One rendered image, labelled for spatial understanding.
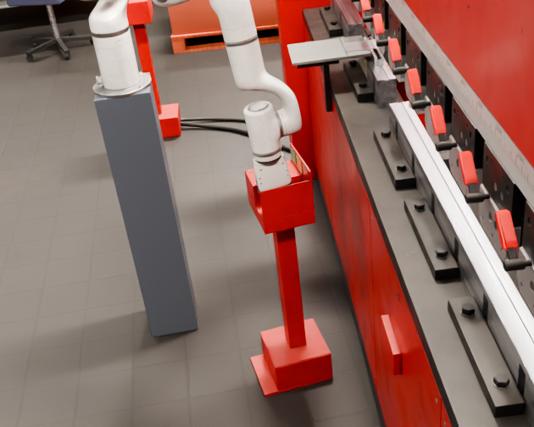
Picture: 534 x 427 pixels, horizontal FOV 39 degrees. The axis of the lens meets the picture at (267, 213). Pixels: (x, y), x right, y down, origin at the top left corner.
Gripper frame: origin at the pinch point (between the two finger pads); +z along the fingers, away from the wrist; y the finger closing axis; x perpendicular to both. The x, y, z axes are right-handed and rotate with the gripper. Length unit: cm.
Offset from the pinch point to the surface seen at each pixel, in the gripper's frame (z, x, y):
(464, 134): -49, 74, -25
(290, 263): 26.1, -1.9, 0.1
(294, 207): 1.0, 5.0, -3.6
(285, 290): 35.8, -1.9, 3.6
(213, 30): 65, -341, -38
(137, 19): 2, -213, 17
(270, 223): 3.9, 5.0, 4.4
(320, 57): -23, -39, -31
